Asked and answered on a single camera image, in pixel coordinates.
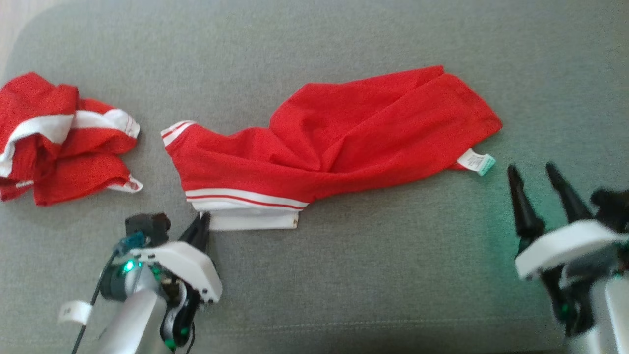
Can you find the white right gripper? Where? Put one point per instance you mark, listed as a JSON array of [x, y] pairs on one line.
[[560, 246]]

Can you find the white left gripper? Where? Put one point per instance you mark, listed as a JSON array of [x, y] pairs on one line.
[[189, 268]]

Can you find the red shorts with white stripe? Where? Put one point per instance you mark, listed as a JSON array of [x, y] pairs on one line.
[[54, 162]]

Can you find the red basketball jersey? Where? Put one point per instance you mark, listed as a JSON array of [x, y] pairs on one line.
[[344, 142]]

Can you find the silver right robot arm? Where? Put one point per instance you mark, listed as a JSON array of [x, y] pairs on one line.
[[612, 314]]

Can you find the grey sofa seat cushion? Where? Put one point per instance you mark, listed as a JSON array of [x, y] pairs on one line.
[[344, 285]]

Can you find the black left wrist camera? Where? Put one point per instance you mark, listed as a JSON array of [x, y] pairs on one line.
[[147, 226]]

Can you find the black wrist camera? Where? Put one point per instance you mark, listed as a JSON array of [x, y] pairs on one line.
[[612, 206], [147, 226]]

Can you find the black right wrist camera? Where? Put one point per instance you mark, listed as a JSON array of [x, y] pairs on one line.
[[612, 206]]

